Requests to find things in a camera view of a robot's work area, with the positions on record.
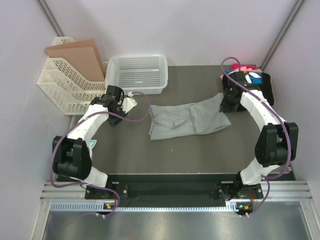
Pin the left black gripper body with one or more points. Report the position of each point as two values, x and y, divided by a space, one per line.
114 120

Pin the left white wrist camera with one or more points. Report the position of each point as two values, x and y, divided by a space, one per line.
129 102

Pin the grey t shirt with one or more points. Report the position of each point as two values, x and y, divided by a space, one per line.
189 119

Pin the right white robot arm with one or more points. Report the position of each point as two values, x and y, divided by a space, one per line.
277 143

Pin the black folded flower t shirt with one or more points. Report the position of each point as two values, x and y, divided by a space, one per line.
265 86

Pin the white perforated plastic basket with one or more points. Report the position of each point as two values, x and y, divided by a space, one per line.
138 73

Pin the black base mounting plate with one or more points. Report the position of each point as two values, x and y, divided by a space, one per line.
176 190

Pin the cream perforated file organizer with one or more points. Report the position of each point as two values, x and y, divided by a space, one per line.
68 89

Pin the brown cardboard folder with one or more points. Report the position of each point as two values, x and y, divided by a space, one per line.
83 55

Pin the teal cat ear headphones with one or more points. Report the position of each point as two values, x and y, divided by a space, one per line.
92 143

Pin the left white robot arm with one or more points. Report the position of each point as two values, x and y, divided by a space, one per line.
72 152

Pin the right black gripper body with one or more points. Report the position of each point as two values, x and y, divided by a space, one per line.
229 105

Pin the pink folded t shirt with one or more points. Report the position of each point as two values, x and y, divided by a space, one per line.
245 68

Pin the grey slotted cable duct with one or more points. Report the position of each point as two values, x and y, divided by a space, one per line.
59 206

